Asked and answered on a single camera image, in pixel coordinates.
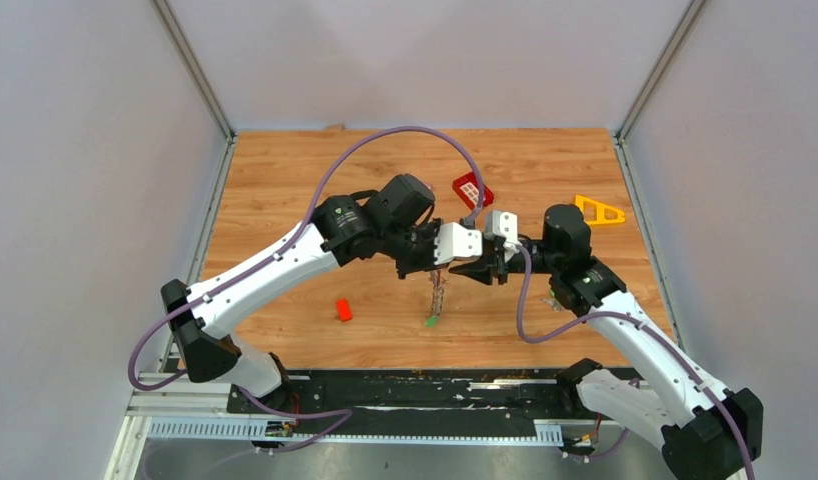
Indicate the yellow triangular brick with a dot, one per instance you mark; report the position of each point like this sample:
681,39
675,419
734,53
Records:
597,213

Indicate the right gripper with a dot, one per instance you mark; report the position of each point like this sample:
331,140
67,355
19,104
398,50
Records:
487,269

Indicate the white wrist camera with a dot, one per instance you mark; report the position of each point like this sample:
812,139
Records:
501,230
455,242

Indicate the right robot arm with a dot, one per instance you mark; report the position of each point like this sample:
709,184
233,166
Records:
702,428

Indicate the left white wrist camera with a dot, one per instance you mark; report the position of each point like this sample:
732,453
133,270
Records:
455,242

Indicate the red window brick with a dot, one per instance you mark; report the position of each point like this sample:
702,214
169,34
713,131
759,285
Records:
466,188

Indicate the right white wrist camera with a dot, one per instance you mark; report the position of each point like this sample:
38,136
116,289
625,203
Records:
501,230

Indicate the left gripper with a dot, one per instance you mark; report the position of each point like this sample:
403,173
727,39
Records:
428,264

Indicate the red rectangular block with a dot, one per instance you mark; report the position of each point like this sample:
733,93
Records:
343,309

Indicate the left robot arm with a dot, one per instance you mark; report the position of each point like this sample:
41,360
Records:
394,221

